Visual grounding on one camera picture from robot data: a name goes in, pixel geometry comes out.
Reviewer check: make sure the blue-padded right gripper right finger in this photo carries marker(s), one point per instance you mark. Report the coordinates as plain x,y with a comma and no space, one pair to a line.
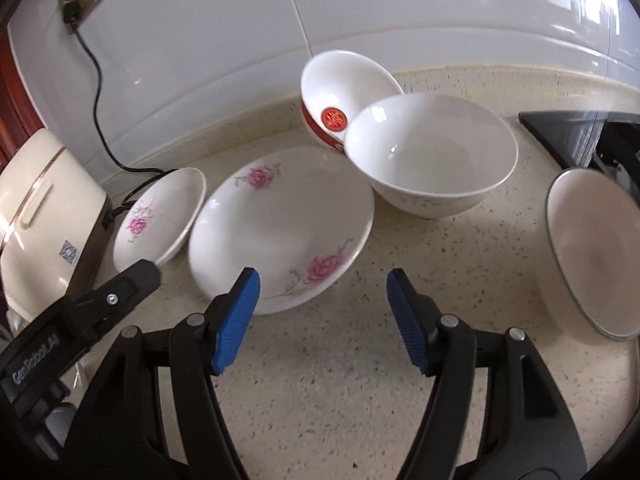
416,317

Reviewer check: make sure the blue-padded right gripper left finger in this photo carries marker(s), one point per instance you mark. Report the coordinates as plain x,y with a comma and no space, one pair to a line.
233,317

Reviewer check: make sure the large floral white plate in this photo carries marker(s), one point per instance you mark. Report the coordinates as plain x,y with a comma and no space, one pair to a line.
300,217

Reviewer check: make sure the red-banded white bowl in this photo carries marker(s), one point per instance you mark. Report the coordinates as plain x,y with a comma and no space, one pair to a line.
335,87

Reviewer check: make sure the small floral white dish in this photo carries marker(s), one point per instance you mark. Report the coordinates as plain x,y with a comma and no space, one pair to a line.
159,222

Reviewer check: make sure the white floral footed bowl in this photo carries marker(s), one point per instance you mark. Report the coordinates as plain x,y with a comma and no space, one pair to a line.
430,155

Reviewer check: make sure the large green-rimmed white bowl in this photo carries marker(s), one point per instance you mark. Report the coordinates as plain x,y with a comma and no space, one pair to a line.
587,259

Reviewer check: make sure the cream rice cooker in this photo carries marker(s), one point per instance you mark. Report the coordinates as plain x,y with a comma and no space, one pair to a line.
54,226

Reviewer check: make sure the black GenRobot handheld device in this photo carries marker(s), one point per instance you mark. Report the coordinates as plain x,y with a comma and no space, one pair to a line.
32,364

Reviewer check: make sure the black gas stove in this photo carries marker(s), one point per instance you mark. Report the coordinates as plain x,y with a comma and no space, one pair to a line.
595,139

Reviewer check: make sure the red-framed glass door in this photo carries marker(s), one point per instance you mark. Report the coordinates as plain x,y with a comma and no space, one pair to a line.
18,117

